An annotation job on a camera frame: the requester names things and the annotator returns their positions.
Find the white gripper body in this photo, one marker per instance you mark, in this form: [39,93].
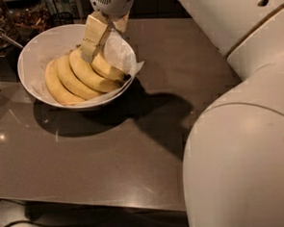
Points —
[113,3]

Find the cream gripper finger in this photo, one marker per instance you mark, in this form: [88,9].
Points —
[121,25]
[96,32]

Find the yellow banana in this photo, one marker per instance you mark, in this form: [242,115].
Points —
[88,76]
[56,89]
[71,82]
[103,68]

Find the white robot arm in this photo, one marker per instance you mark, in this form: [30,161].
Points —
[233,168]

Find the white ceramic bowl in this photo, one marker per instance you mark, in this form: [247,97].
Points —
[30,58]

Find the white paper liner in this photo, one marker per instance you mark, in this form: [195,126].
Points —
[119,52]

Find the glass jar with dried snacks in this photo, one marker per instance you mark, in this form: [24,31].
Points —
[17,15]

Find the metal serving spoon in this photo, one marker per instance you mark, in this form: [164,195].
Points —
[10,40]

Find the black wire basket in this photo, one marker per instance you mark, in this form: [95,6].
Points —
[60,19]

